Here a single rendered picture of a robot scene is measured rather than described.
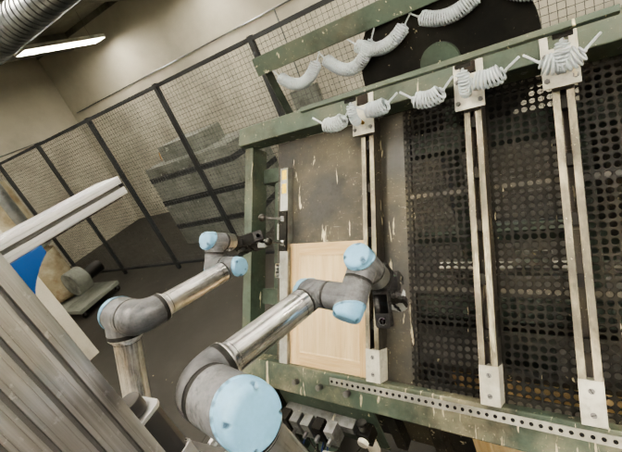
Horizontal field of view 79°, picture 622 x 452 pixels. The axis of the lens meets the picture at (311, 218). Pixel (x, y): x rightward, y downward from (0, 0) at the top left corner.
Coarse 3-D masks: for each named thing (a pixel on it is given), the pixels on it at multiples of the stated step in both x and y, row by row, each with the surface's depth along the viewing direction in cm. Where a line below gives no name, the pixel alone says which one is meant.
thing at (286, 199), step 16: (288, 176) 188; (288, 192) 187; (288, 208) 186; (288, 224) 185; (288, 240) 184; (288, 256) 183; (288, 272) 182; (288, 288) 181; (288, 336) 179; (288, 352) 178
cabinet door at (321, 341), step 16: (304, 256) 180; (320, 256) 174; (336, 256) 169; (304, 272) 179; (320, 272) 173; (336, 272) 168; (304, 320) 176; (320, 320) 170; (336, 320) 165; (304, 336) 175; (320, 336) 170; (336, 336) 165; (352, 336) 160; (304, 352) 174; (320, 352) 169; (336, 352) 164; (352, 352) 159; (320, 368) 167; (336, 368) 163; (352, 368) 158
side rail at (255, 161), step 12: (252, 156) 204; (264, 156) 211; (252, 168) 203; (264, 168) 210; (252, 180) 202; (252, 192) 201; (264, 192) 208; (252, 204) 200; (264, 204) 207; (252, 216) 199; (252, 228) 199; (264, 228) 206; (252, 252) 197; (264, 252) 204; (252, 264) 196; (264, 264) 204; (252, 276) 196; (264, 276) 203; (252, 288) 195; (252, 300) 194; (252, 312) 194; (264, 312) 201
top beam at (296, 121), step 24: (600, 24) 112; (528, 48) 123; (552, 48) 118; (600, 48) 113; (528, 72) 127; (384, 96) 153; (288, 120) 183; (312, 120) 174; (240, 144) 203; (264, 144) 200
